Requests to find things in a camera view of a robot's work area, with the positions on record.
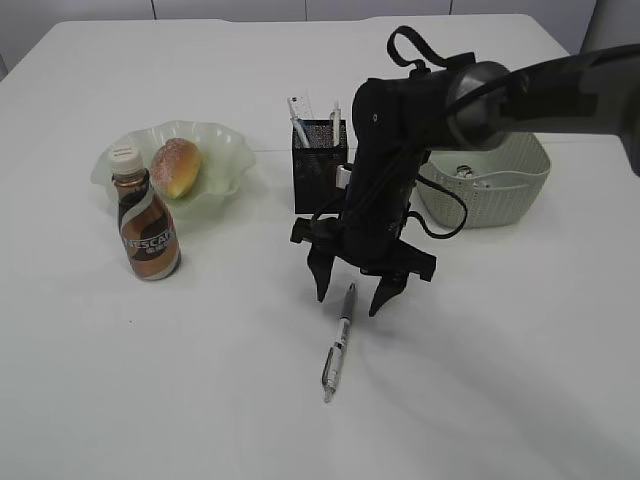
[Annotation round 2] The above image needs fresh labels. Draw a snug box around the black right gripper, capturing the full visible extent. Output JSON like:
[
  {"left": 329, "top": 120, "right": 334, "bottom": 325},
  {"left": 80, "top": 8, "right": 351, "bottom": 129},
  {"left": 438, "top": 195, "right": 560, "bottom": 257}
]
[{"left": 291, "top": 218, "right": 437, "bottom": 316}]

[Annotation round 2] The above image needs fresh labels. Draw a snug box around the grey white clear pen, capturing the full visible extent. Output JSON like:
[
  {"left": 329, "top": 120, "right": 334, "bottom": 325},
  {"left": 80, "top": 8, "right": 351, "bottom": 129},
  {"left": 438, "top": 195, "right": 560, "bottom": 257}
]
[{"left": 321, "top": 283, "right": 357, "bottom": 404}]

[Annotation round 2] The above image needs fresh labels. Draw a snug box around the paper ball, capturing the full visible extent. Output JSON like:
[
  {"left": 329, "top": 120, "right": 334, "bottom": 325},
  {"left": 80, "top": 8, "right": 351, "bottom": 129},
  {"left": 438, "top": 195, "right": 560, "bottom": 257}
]
[{"left": 455, "top": 165, "right": 491, "bottom": 189}]

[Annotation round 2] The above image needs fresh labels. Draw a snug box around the cream barrel pen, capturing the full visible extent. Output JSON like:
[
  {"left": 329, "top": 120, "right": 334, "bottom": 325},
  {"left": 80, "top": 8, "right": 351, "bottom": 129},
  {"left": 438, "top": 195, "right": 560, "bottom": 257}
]
[{"left": 329, "top": 100, "right": 341, "bottom": 147}]

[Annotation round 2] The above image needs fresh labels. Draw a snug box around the blue white pen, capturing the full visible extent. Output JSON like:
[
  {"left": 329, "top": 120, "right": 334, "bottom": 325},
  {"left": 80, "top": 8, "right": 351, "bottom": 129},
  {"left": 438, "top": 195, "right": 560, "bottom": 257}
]
[{"left": 287, "top": 97, "right": 310, "bottom": 149}]

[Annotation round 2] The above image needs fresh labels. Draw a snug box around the clear plastic ruler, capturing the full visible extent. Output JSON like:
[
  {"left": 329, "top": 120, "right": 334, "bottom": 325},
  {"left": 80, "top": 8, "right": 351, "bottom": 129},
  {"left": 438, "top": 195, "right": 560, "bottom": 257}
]
[{"left": 287, "top": 93, "right": 314, "bottom": 128}]

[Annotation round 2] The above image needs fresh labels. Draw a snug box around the sugared bread roll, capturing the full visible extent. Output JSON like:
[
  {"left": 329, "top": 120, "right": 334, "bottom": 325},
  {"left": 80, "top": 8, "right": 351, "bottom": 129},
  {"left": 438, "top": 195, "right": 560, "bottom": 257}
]
[{"left": 151, "top": 138, "right": 202, "bottom": 199}]

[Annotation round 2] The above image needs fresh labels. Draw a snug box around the brown Nescafe coffee bottle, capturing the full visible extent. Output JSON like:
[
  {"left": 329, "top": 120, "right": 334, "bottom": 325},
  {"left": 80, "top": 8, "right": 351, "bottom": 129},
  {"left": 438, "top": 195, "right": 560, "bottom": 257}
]
[{"left": 109, "top": 146, "right": 181, "bottom": 281}]

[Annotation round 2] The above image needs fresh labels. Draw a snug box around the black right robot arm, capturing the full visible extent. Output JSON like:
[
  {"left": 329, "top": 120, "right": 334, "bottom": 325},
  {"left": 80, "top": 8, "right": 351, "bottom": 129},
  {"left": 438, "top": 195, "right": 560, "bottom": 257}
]
[{"left": 291, "top": 44, "right": 639, "bottom": 313}]

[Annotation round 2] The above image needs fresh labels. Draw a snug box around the black mesh pen holder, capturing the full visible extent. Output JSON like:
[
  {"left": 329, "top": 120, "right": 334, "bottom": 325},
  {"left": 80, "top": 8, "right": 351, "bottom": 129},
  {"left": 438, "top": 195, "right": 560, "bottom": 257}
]
[{"left": 291, "top": 120, "right": 349, "bottom": 215}]

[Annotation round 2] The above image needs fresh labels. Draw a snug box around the pale green plastic basket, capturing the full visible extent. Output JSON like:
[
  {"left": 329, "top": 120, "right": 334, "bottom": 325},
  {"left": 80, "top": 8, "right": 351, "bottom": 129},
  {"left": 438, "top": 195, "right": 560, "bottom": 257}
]
[{"left": 417, "top": 133, "right": 551, "bottom": 228}]

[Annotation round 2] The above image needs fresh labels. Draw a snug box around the frosted green glass bowl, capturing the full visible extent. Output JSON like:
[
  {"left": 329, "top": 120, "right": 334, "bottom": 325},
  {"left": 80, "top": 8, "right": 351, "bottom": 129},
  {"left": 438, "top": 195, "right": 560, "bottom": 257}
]
[{"left": 90, "top": 120, "right": 256, "bottom": 220}]

